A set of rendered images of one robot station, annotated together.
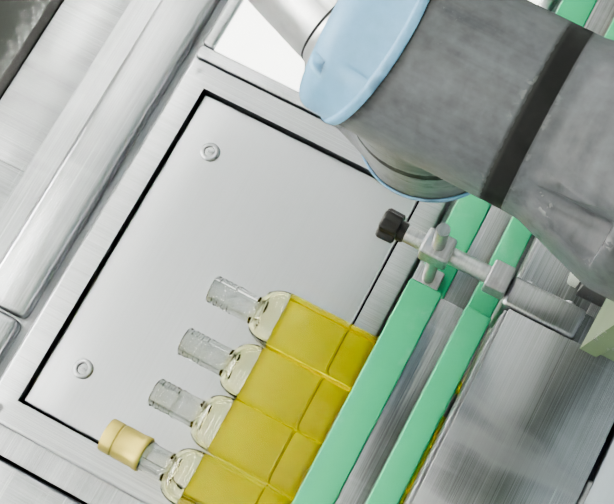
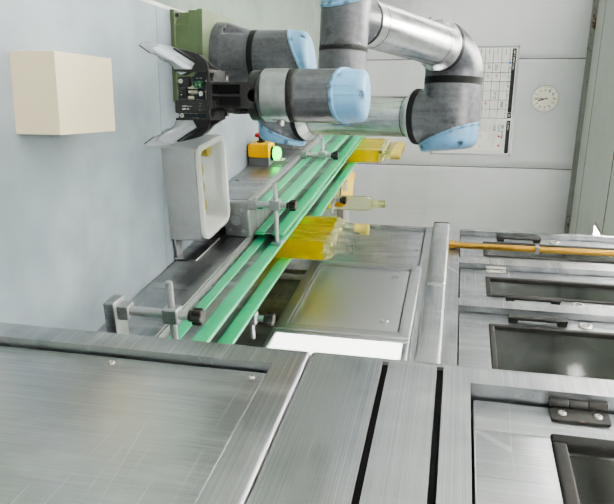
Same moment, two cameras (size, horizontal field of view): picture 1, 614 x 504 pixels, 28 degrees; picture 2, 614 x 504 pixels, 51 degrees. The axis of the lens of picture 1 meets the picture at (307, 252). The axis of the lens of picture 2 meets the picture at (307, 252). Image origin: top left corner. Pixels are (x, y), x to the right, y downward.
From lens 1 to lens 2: 1.99 m
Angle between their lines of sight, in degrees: 84
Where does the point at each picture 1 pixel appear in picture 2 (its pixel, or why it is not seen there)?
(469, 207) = (266, 255)
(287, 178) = (347, 320)
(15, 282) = (434, 288)
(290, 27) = not seen: hidden behind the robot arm
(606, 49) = (243, 35)
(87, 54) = (464, 353)
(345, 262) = (312, 308)
